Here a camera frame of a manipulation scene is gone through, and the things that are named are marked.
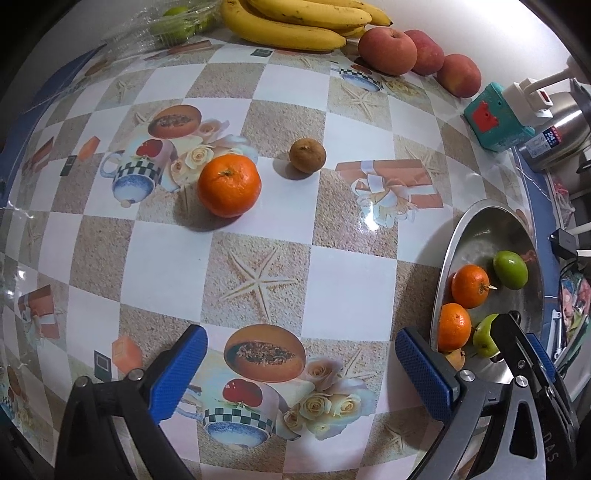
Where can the steel bowl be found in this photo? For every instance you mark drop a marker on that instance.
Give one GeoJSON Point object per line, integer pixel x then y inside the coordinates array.
{"type": "Point", "coordinates": [489, 230]}

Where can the teal box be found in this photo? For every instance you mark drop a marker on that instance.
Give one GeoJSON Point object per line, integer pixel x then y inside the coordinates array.
{"type": "Point", "coordinates": [494, 120]}

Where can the steel thermos jug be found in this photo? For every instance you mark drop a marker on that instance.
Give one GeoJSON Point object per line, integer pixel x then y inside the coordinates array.
{"type": "Point", "coordinates": [558, 134]}

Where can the orange tangerine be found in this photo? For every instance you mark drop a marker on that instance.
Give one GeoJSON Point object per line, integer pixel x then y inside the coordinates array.
{"type": "Point", "coordinates": [455, 327]}
{"type": "Point", "coordinates": [470, 286]}
{"type": "Point", "coordinates": [228, 184]}

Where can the red apple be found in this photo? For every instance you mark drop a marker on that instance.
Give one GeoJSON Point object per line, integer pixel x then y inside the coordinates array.
{"type": "Point", "coordinates": [459, 76]}
{"type": "Point", "coordinates": [431, 53]}
{"type": "Point", "coordinates": [388, 50]}

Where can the green mango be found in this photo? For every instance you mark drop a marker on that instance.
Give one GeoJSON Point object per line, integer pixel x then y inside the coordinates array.
{"type": "Point", "coordinates": [510, 269]}

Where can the black power adapter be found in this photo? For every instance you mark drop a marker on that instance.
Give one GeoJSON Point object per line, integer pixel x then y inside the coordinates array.
{"type": "Point", "coordinates": [563, 242]}

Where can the clear bag of green jujubes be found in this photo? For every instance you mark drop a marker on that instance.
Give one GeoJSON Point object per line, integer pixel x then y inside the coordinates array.
{"type": "Point", "coordinates": [175, 25]}

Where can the bunch of yellow bananas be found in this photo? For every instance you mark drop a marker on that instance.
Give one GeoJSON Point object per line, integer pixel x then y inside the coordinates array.
{"type": "Point", "coordinates": [295, 27]}

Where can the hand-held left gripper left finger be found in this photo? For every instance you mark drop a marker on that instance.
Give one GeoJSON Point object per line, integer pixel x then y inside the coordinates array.
{"type": "Point", "coordinates": [178, 374]}

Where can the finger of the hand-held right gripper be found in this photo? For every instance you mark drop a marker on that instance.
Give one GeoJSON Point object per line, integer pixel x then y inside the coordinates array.
{"type": "Point", "coordinates": [515, 341]}
{"type": "Point", "coordinates": [547, 357]}

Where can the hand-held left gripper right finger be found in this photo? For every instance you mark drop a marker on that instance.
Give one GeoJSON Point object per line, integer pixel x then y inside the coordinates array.
{"type": "Point", "coordinates": [422, 374]}

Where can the pink floral plastic bag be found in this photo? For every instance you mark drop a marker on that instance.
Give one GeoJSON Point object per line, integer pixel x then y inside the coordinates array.
{"type": "Point", "coordinates": [575, 290]}

